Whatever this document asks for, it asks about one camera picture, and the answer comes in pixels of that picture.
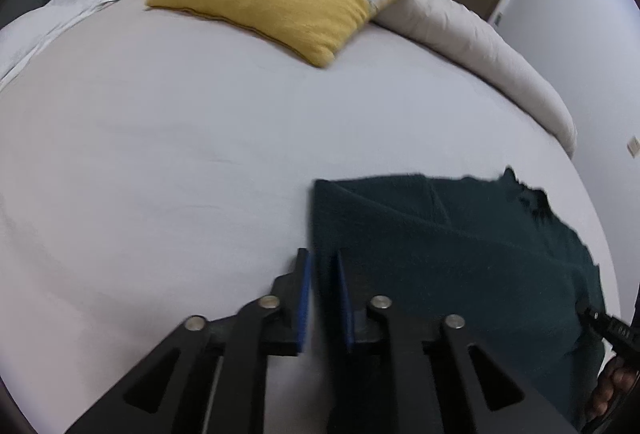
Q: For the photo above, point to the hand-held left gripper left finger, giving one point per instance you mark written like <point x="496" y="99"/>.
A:
<point x="302" y="299"/>

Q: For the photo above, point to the beige wall socket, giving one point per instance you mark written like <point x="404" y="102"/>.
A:
<point x="634" y="144"/>

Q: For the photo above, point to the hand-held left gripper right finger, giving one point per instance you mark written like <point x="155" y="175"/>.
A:
<point x="344" y="301"/>

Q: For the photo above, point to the bed with white sheet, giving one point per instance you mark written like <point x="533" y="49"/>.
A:
<point x="150" y="154"/>

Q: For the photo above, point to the beige duvet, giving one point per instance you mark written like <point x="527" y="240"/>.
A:
<point x="475" y="39"/>

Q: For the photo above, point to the person's right hand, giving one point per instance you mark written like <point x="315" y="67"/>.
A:
<point x="617" y="381"/>

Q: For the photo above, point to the dark green sweater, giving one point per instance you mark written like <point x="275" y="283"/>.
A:
<point x="450" y="239"/>

